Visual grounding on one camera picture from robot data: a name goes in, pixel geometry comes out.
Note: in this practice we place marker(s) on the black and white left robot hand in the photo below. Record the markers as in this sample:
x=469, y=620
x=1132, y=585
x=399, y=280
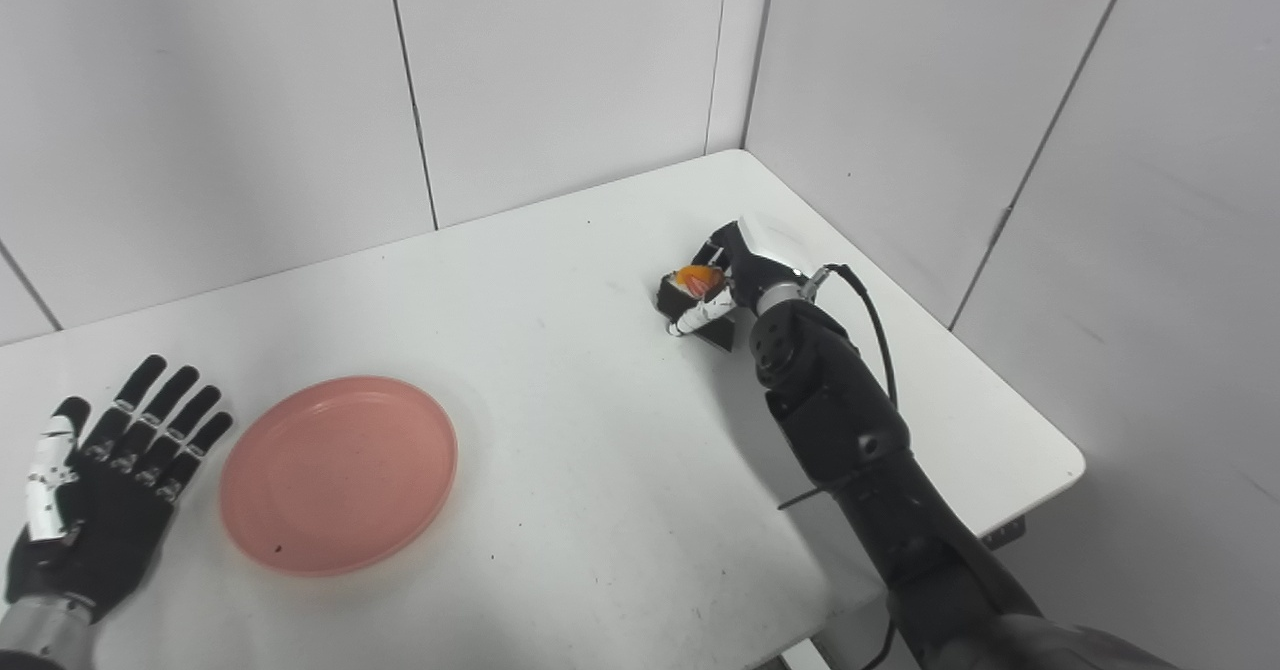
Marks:
x=100, y=520

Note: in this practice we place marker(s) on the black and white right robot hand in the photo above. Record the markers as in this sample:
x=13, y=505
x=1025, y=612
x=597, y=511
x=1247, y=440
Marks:
x=760, y=260

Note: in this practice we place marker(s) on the chocolate cake slice with fruit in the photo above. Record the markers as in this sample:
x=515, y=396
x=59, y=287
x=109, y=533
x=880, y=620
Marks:
x=675, y=298

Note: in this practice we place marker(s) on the pink round plate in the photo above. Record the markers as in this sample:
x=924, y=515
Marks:
x=335, y=475

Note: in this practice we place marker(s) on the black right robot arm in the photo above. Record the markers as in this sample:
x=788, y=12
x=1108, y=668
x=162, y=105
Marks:
x=860, y=450

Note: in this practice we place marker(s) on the dark table frame bracket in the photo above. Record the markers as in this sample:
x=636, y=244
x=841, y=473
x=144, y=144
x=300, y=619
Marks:
x=1005, y=533

